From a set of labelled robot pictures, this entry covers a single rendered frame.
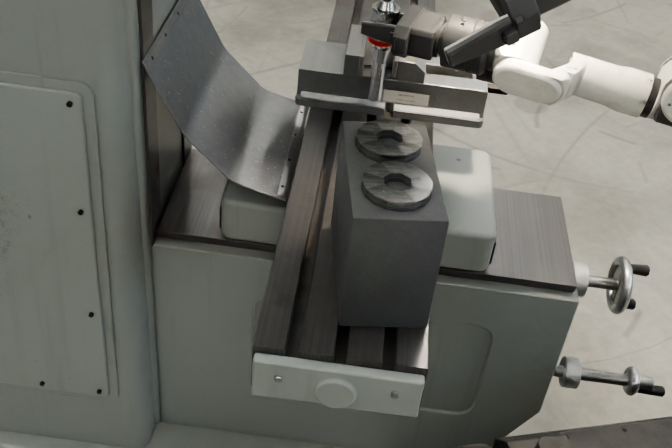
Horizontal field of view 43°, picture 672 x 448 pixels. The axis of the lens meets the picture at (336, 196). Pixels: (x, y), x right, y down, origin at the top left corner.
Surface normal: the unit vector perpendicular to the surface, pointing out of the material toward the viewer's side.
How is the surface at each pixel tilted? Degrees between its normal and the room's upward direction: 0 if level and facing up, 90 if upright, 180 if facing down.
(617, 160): 0
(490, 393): 90
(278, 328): 0
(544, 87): 111
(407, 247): 90
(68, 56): 89
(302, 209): 0
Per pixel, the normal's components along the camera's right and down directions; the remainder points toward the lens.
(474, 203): 0.09, -0.80
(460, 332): -0.10, 0.59
